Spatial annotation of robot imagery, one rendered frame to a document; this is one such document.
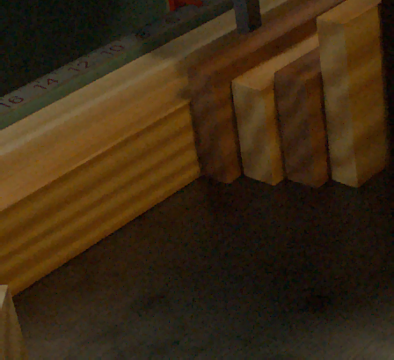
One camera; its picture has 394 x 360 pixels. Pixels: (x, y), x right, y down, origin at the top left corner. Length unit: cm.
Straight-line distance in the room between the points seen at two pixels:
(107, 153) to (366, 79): 11
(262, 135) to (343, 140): 4
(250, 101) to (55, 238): 10
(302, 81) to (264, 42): 4
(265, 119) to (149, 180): 6
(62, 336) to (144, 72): 14
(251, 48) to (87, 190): 10
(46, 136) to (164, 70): 7
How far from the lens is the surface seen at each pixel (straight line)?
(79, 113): 46
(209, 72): 46
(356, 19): 44
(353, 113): 45
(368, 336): 39
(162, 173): 47
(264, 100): 46
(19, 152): 45
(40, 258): 44
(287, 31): 49
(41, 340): 41
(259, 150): 47
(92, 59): 49
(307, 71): 45
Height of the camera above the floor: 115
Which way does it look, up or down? 29 degrees down
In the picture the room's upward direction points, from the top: 9 degrees counter-clockwise
